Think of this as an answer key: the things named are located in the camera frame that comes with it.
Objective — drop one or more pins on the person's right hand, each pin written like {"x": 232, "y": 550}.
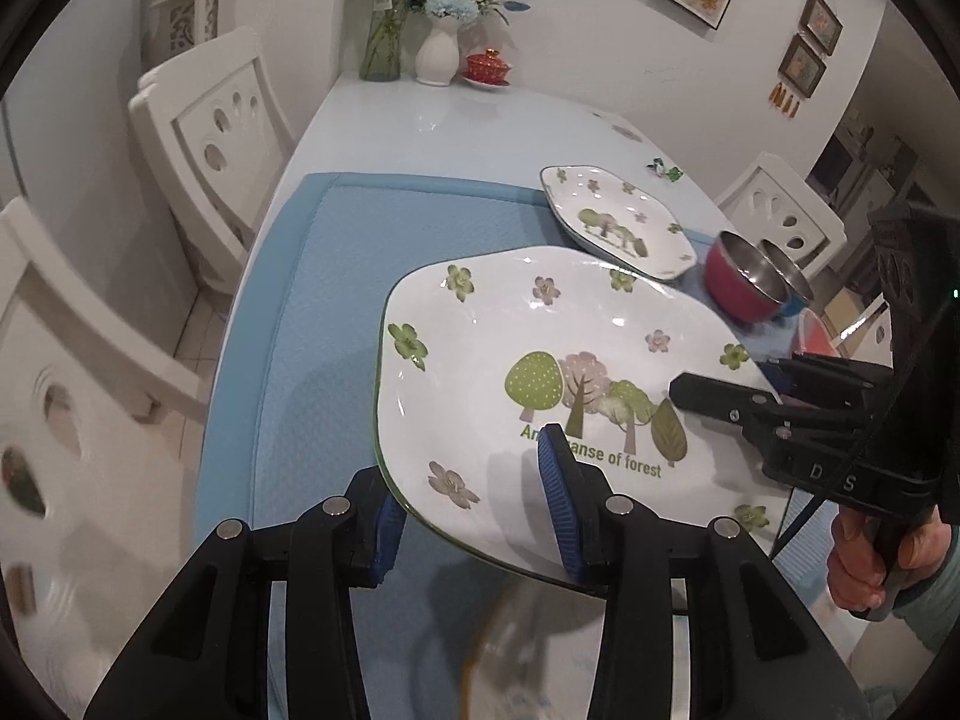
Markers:
{"x": 851, "y": 570}

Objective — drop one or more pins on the red steel bowl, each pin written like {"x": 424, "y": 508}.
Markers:
{"x": 724, "y": 285}

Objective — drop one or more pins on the blue quilted table mat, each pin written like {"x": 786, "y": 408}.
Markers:
{"x": 315, "y": 330}

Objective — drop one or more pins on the white wooden chair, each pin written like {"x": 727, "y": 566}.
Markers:
{"x": 187, "y": 120}
{"x": 97, "y": 330}
{"x": 757, "y": 195}

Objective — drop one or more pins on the small green table ornament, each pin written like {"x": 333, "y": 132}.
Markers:
{"x": 667, "y": 171}

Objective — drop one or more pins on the background cabinet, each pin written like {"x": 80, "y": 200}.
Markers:
{"x": 870, "y": 180}

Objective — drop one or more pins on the white ceramic vase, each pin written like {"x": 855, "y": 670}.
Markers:
{"x": 437, "y": 52}

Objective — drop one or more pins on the green glass vase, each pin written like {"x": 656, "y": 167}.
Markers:
{"x": 382, "y": 37}

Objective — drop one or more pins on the small framed wall picture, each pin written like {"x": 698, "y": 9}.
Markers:
{"x": 821, "y": 21}
{"x": 802, "y": 66}

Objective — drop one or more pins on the person's right forearm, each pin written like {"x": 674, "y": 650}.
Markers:
{"x": 934, "y": 607}

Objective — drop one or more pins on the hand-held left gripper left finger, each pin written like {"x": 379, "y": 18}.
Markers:
{"x": 386, "y": 532}

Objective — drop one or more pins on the orange hanging ornaments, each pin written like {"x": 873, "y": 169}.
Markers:
{"x": 786, "y": 99}

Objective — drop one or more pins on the white carved furniture panel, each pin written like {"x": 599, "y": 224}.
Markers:
{"x": 184, "y": 7}

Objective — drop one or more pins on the blue steel bowl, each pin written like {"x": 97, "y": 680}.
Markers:
{"x": 787, "y": 270}

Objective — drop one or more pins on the red lidded teacup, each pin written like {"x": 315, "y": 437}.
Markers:
{"x": 487, "y": 64}

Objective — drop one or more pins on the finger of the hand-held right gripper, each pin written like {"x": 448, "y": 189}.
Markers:
{"x": 825, "y": 375}
{"x": 705, "y": 394}

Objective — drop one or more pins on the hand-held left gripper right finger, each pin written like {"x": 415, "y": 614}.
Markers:
{"x": 559, "y": 510}

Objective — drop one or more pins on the white tree-print plate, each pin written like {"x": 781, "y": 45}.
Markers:
{"x": 465, "y": 390}
{"x": 600, "y": 199}

